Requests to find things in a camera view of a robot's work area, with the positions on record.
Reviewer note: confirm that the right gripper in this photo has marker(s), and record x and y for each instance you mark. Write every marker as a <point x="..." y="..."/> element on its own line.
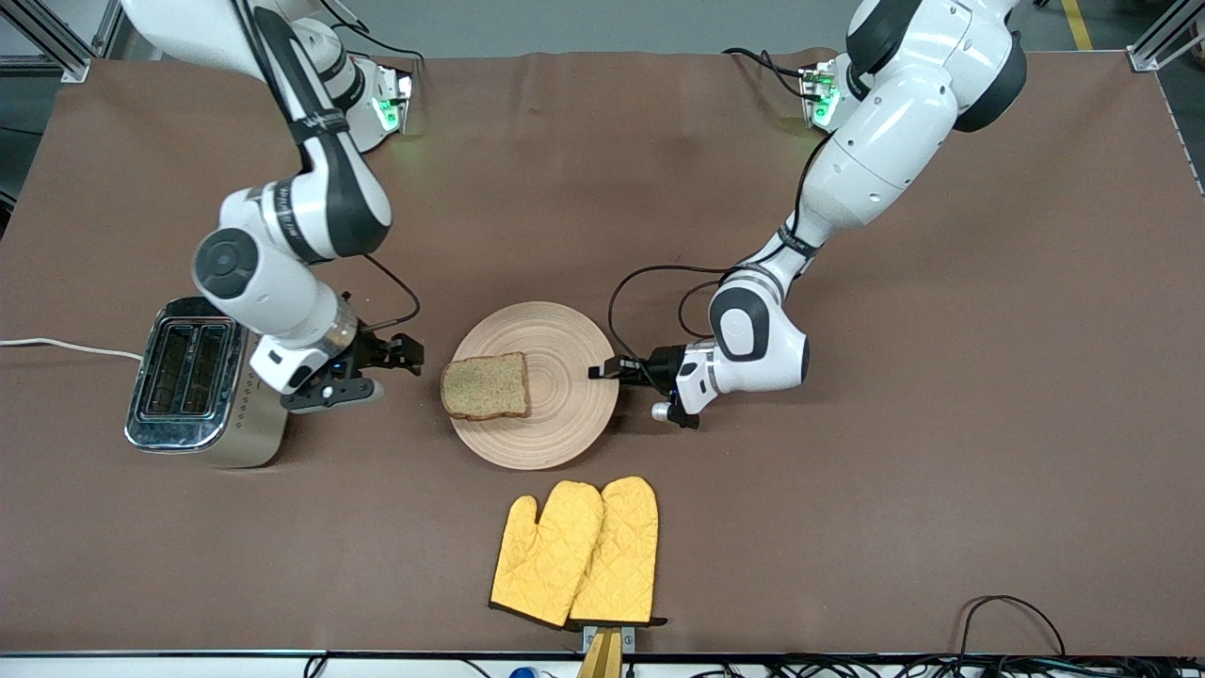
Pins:
<point x="370" y="349"/>

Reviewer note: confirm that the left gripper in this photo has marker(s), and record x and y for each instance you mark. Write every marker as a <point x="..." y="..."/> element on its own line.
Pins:
<point x="661" y="365"/>

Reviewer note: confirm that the round light wooden plate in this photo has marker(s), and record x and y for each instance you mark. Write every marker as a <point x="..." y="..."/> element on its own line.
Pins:
<point x="565" y="395"/>

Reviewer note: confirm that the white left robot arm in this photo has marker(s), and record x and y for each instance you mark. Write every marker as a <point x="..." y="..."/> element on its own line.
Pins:
<point x="885" y="151"/>

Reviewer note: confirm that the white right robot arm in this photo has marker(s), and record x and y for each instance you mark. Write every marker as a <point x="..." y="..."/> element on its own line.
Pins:
<point x="282" y="282"/>

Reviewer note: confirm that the slice of brown bread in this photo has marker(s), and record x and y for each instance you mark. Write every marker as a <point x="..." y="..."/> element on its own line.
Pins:
<point x="487" y="386"/>

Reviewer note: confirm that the stainless steel two-slot toaster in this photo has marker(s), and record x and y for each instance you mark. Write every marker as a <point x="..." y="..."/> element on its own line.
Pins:
<point x="202" y="386"/>

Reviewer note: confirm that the yellow quilted oven mitt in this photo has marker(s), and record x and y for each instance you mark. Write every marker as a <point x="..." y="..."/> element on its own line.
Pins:
<point x="621" y="556"/>
<point x="541" y="556"/>

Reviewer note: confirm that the brown table cover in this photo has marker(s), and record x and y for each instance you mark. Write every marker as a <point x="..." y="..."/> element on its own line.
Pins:
<point x="941" y="471"/>

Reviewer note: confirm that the wooden stick with metal bracket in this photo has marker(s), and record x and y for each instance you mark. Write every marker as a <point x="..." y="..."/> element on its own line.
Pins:
<point x="602" y="659"/>

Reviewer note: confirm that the aluminium frame profile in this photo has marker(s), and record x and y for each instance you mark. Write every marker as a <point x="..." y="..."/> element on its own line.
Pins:
<point x="47" y="38"/>
<point x="1163" y="38"/>

